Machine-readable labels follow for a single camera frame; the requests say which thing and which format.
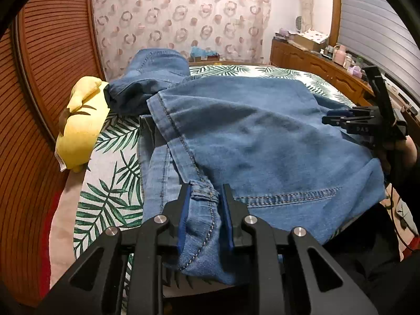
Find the polka-dot box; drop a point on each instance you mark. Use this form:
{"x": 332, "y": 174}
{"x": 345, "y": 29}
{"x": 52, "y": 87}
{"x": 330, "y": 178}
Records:
{"x": 311, "y": 37}

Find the yellow plush toy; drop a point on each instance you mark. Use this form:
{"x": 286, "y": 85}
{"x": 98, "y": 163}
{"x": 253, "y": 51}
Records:
{"x": 78, "y": 131}

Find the person's right forearm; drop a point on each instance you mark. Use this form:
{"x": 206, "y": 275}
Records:
{"x": 408, "y": 203}

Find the leaf-print bed sheet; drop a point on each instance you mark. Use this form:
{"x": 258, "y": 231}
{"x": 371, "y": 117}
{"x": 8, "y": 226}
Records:
{"x": 111, "y": 177}

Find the cardboard box with blue cloth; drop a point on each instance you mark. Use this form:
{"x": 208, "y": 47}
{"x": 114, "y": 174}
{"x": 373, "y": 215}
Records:
{"x": 203, "y": 55}

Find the cream tied curtain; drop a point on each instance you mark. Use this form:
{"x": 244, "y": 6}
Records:
{"x": 305, "y": 0}

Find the circle-pattern sheer curtain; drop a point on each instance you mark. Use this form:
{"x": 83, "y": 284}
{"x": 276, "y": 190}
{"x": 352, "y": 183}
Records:
{"x": 183, "y": 16}

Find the wooden sideboard cabinet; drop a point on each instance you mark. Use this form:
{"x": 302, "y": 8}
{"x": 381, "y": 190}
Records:
{"x": 315, "y": 64}

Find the wooden louvered wardrobe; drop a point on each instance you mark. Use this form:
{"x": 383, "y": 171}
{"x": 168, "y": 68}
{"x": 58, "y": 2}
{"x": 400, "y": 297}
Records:
{"x": 46, "y": 72}

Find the pink bottle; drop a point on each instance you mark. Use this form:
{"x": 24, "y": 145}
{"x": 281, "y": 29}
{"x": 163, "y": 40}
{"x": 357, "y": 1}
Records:
{"x": 339, "y": 55}

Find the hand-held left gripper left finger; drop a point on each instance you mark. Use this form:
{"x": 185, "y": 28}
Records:
{"x": 183, "y": 218}

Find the person's right hand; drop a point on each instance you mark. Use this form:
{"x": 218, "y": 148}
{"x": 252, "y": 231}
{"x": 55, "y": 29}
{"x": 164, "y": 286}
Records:
{"x": 405, "y": 151}

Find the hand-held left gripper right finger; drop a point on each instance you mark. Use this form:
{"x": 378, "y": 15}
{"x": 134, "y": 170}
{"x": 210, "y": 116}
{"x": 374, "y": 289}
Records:
{"x": 228, "y": 218}

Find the small round mirror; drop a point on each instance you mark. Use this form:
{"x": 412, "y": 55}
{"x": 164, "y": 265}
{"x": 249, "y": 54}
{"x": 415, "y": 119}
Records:
{"x": 298, "y": 23}

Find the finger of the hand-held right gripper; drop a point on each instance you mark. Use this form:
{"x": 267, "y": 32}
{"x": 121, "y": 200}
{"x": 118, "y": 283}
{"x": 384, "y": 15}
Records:
{"x": 341, "y": 112}
{"x": 334, "y": 121}

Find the blue denim pants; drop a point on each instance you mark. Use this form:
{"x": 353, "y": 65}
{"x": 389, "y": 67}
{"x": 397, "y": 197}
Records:
{"x": 262, "y": 137}

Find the purple tissue holder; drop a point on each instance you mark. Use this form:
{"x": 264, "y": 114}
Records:
{"x": 355, "y": 71}

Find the grey window blind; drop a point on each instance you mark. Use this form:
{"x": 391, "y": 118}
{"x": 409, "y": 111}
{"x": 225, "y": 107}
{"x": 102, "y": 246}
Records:
{"x": 377, "y": 23}

